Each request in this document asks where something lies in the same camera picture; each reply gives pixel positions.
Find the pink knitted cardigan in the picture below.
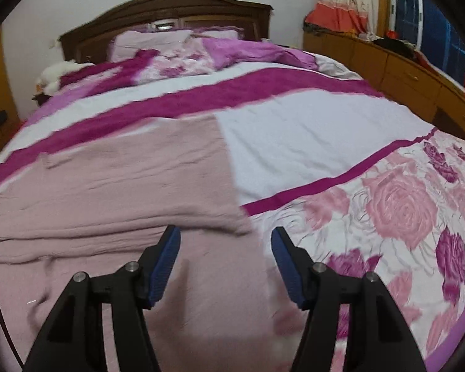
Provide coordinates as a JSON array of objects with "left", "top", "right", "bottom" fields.
[{"left": 0, "top": 115, "right": 304, "bottom": 371}]

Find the floral pink bed cover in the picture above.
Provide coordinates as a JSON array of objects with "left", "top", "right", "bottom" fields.
[{"left": 0, "top": 51, "right": 465, "bottom": 371}]

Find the low wooden cabinet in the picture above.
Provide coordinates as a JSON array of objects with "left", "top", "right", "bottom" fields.
[{"left": 303, "top": 30, "right": 465, "bottom": 140}]

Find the dark wooden headboard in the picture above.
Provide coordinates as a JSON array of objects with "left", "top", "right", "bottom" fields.
[{"left": 59, "top": 0, "right": 273, "bottom": 64}]

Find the light purple pillow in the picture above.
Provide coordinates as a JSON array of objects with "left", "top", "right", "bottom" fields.
[{"left": 107, "top": 29, "right": 192, "bottom": 62}]

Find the purple crumpled quilt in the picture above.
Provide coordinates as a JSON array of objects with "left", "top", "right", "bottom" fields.
[{"left": 59, "top": 33, "right": 318, "bottom": 97}]

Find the orange and white curtain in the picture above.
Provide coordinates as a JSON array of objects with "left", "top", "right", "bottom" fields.
[{"left": 304, "top": 0, "right": 379, "bottom": 34}]

